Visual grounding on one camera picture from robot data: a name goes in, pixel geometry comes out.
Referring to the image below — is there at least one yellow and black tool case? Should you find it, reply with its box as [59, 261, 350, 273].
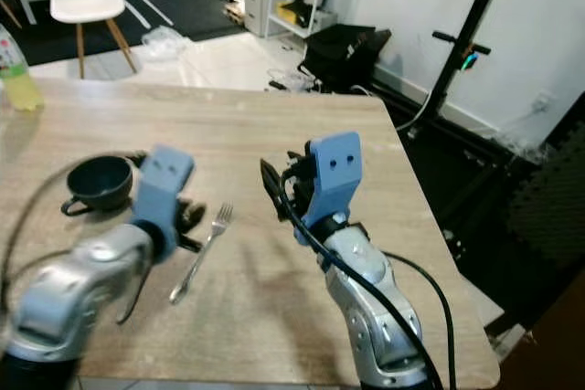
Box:
[273, 0, 322, 28]

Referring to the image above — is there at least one black stand pole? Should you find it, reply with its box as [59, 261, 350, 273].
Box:
[406, 0, 518, 141]

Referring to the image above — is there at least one silver metal fork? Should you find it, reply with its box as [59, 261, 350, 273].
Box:
[168, 204, 235, 306]

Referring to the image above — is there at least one black bag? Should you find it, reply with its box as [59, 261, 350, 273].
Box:
[299, 24, 393, 95]

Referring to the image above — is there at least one dark foam mat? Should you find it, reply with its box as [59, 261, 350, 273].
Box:
[506, 169, 585, 269]

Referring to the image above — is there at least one plastic bottle with yellow drink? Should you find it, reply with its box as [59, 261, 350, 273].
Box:
[0, 28, 46, 113]

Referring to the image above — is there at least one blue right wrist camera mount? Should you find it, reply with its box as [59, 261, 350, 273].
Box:
[294, 131, 363, 246]

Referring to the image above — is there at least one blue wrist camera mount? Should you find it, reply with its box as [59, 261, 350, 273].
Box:
[131, 144, 197, 263]
[294, 131, 363, 246]

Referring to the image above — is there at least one black floor rug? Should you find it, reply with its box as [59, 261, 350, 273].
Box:
[0, 0, 246, 68]

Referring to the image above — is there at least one clear plastic bag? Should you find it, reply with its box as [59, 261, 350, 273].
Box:
[141, 26, 203, 63]

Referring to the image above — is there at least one dark blue cup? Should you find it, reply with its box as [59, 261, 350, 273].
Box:
[61, 153, 134, 218]

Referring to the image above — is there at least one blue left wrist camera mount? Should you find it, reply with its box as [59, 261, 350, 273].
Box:
[131, 144, 197, 263]

